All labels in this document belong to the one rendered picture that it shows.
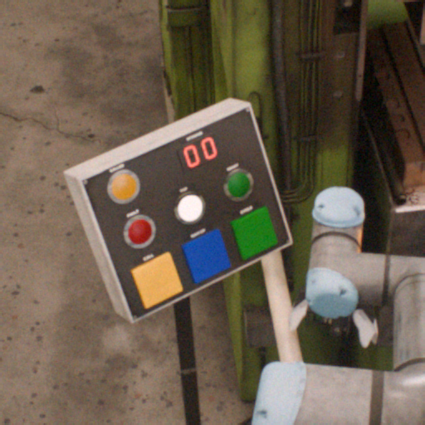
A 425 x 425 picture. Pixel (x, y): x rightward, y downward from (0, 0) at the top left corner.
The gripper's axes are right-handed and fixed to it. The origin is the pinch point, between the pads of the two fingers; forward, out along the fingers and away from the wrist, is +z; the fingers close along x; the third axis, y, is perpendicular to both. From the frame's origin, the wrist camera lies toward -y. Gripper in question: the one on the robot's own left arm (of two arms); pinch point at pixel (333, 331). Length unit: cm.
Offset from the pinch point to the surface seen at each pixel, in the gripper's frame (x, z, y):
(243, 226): -19.1, -9.5, -11.7
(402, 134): 3.5, -4.4, -47.2
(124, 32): -112, 94, -181
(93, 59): -118, 94, -164
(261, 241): -16.0, -6.0, -12.1
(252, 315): -26, 53, -39
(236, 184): -21.2, -15.9, -15.4
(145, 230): -33.5, -15.5, -1.5
